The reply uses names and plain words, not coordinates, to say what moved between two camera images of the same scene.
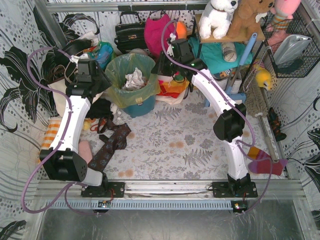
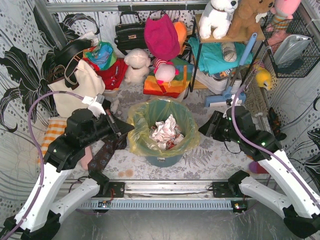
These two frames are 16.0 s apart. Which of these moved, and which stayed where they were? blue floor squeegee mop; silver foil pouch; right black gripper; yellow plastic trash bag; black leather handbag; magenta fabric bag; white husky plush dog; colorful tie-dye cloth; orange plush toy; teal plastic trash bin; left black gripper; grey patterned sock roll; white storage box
Moved: right black gripper; yellow plastic trash bag; teal plastic trash bin; left black gripper
Stayed: blue floor squeegee mop; magenta fabric bag; white storage box; white husky plush dog; colorful tie-dye cloth; orange plush toy; silver foil pouch; black leather handbag; grey patterned sock roll
